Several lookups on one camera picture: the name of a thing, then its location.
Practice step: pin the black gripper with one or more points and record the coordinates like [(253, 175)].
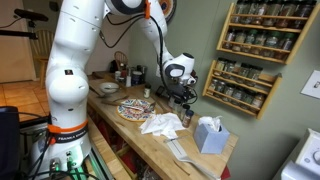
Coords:
[(185, 94)]

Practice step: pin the spice jar black lid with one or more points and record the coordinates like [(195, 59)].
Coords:
[(176, 106)]

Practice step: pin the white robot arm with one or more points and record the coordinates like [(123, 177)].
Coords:
[(66, 143)]

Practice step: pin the spice jar dark lid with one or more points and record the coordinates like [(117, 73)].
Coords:
[(184, 108)]

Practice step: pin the spice jar blue lid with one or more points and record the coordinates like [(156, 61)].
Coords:
[(187, 118)]

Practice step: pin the small jar on counter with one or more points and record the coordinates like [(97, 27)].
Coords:
[(147, 90)]

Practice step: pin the crumpled white paper towel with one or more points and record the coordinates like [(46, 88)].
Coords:
[(162, 124)]

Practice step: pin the colourful floral ceramic plate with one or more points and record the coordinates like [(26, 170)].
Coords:
[(135, 110)]

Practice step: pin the white plastic spatula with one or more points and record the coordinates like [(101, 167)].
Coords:
[(179, 152)]

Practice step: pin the grey-blue tissue box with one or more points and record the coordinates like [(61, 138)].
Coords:
[(210, 141)]

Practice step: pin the lower wooden spice rack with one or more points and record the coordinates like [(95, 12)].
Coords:
[(247, 95)]

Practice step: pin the wooden spice rack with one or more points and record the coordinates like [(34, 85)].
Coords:
[(290, 54), (247, 95)]

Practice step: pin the white ceramic bowl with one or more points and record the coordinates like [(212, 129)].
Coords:
[(108, 87)]

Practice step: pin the upper wooden spice rack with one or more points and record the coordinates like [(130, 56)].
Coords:
[(290, 54)]

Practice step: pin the wooden chair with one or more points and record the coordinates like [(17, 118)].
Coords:
[(41, 48)]

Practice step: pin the white stove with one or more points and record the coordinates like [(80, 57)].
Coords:
[(303, 163)]

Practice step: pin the steel ladle wooden handle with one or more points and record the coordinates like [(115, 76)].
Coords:
[(147, 109)]

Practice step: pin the white light switch plate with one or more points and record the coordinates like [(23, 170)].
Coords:
[(312, 85)]

